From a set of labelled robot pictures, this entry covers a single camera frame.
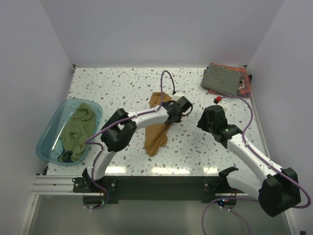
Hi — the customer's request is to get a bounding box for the tan ribbed tank top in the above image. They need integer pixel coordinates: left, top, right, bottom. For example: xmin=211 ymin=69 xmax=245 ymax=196
xmin=144 ymin=92 xmax=172 ymax=157

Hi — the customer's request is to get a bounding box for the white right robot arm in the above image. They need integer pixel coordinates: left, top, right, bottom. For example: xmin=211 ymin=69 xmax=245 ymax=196
xmin=197 ymin=105 xmax=301 ymax=217

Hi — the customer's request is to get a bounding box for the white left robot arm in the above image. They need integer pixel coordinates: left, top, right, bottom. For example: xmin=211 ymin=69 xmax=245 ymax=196
xmin=82 ymin=96 xmax=193 ymax=192

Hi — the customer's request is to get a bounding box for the striped folded tank top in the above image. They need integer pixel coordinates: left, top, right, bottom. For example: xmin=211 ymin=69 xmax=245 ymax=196
xmin=201 ymin=63 xmax=242 ymax=95

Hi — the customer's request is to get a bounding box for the red patterned folded tank top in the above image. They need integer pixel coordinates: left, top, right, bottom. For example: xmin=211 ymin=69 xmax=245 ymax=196
xmin=211 ymin=63 xmax=252 ymax=98

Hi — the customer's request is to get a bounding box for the olive green tank top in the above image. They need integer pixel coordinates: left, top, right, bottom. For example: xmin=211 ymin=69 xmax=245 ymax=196
xmin=61 ymin=103 xmax=96 ymax=162

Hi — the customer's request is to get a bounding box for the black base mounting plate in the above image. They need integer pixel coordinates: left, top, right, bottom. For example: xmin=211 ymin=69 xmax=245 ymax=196
xmin=72 ymin=176 xmax=241 ymax=206

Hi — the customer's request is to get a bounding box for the translucent blue plastic bin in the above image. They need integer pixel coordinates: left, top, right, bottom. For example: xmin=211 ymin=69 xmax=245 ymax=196
xmin=36 ymin=98 xmax=103 ymax=166

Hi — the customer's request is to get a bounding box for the dark teal garment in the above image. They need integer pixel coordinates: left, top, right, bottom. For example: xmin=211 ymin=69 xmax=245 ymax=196
xmin=58 ymin=151 xmax=73 ymax=163

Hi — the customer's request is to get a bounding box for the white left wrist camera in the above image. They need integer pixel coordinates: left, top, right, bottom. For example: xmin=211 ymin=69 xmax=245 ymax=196
xmin=172 ymin=91 xmax=185 ymax=101

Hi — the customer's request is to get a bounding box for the aluminium frame rail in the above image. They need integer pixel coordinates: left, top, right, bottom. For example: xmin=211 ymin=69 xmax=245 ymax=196
xmin=31 ymin=175 xmax=85 ymax=196

